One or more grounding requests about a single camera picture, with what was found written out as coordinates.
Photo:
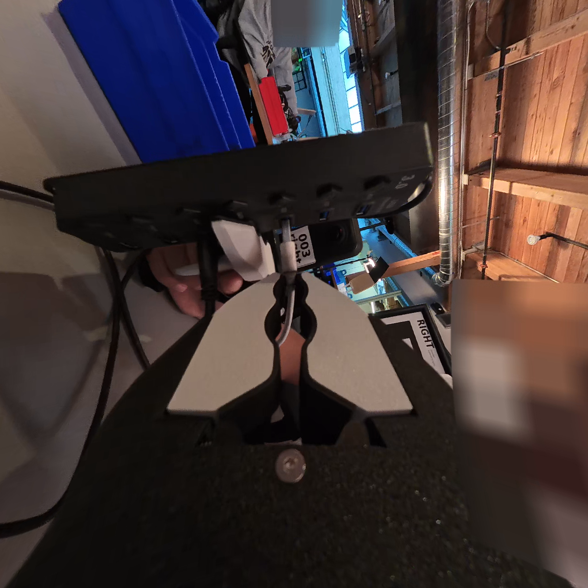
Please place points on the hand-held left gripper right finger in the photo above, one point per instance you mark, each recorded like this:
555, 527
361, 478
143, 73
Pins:
353, 363

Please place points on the grey desk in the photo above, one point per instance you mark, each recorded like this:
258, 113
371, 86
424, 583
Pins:
46, 115

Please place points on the red plastic bin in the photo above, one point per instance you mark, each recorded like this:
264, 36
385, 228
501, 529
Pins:
273, 105

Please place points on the black usb hub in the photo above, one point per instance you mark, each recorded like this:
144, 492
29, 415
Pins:
229, 183

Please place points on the person's right hand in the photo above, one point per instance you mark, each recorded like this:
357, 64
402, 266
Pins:
179, 275

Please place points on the silver ventilation duct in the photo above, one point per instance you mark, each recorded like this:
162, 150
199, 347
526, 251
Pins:
448, 138

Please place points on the black framed white sign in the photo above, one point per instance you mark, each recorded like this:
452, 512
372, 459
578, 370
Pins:
413, 335

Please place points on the blue plastic bin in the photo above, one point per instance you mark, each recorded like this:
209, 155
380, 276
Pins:
147, 82

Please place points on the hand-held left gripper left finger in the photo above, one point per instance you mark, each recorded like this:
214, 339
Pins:
220, 363

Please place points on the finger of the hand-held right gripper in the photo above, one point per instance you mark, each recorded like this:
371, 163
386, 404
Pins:
243, 252

